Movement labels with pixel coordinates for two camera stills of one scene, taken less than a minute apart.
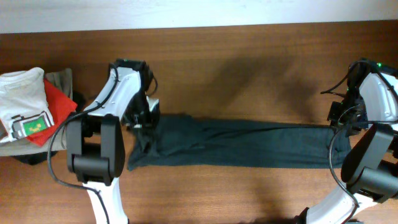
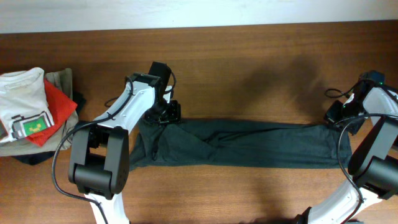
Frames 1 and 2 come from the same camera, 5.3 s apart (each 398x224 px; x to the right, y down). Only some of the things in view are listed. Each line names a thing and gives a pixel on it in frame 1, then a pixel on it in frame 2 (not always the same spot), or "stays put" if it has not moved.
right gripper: (333, 116) stays put
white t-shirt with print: (24, 104) stays put
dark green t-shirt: (190, 141) stays put
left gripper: (150, 125) -> (173, 113)
